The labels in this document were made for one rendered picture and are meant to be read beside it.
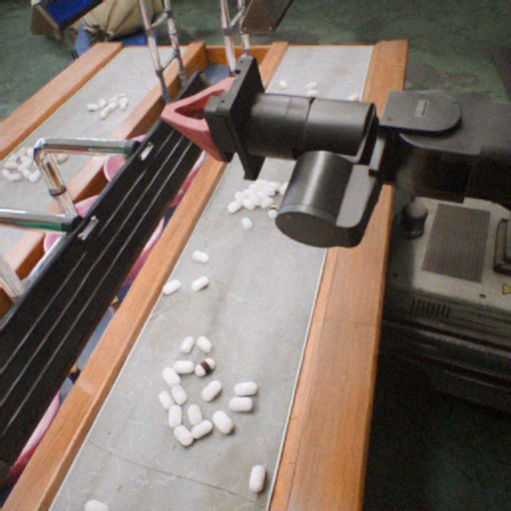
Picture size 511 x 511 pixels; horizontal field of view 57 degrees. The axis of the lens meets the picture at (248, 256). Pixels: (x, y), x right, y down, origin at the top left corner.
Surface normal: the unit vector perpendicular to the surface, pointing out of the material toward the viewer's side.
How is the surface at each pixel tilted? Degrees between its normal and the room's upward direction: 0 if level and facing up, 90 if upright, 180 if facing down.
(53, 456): 0
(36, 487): 0
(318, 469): 0
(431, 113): 20
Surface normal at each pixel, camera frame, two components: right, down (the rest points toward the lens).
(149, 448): -0.11, -0.70
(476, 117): -0.23, -0.43
